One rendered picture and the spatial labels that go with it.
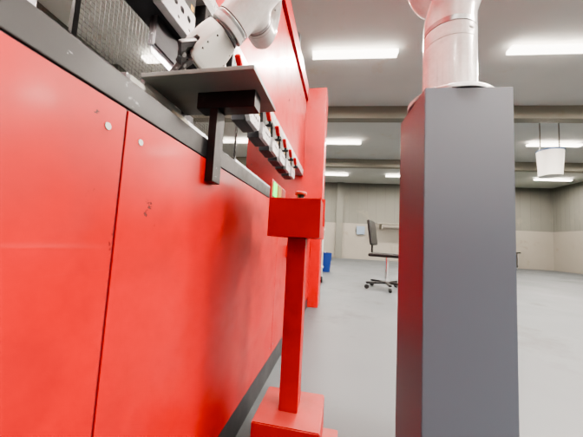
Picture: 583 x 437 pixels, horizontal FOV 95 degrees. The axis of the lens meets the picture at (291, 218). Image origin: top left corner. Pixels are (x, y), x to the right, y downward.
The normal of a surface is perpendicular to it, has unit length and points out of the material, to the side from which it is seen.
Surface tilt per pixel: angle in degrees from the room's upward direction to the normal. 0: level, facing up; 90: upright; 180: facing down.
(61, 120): 90
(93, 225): 90
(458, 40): 90
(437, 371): 90
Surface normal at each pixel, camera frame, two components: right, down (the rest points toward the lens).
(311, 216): -0.18, -0.09
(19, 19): 0.98, 0.04
